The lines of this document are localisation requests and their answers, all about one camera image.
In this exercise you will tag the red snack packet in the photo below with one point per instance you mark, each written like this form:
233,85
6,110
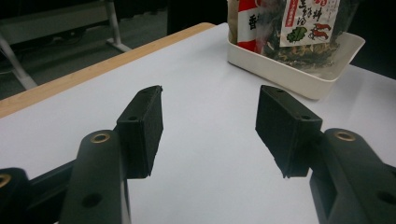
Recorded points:
247,25

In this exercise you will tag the white-framed desk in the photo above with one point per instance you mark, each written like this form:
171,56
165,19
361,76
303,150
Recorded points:
46,21

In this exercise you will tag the clear packet of dried seaweed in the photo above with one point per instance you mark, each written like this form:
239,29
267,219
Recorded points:
305,46

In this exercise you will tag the white table mat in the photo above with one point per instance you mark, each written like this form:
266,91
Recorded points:
202,93

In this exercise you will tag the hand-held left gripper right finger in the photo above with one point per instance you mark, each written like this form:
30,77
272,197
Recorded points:
289,133

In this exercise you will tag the white divided container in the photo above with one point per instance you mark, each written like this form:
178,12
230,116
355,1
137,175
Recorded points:
280,71

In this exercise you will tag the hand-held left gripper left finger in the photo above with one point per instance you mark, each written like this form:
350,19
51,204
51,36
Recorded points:
140,137

